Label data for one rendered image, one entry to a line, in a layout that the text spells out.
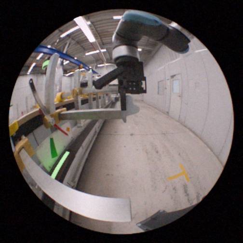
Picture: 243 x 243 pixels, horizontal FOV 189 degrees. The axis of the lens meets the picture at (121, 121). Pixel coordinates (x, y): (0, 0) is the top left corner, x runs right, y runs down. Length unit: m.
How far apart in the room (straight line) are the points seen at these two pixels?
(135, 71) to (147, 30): 0.15
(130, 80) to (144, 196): 0.98
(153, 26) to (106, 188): 1.14
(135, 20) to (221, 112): 2.31
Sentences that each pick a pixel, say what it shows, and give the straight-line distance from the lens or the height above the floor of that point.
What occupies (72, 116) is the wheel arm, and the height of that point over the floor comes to 0.85.
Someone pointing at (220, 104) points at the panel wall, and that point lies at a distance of 2.38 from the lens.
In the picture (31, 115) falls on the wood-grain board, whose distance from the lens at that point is 0.47.
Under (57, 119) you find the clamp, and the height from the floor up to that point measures 0.84.
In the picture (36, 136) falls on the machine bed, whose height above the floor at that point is 0.76.
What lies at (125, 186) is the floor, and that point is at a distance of 0.97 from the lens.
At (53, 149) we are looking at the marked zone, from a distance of 0.33.
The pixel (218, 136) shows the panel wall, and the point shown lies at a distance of 2.38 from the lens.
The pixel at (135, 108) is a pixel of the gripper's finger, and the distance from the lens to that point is 0.24.
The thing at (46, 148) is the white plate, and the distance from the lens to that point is 0.31.
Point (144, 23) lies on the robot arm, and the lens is 0.22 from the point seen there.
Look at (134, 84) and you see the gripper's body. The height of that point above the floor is 0.94.
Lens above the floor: 0.91
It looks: 21 degrees down
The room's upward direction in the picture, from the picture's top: straight up
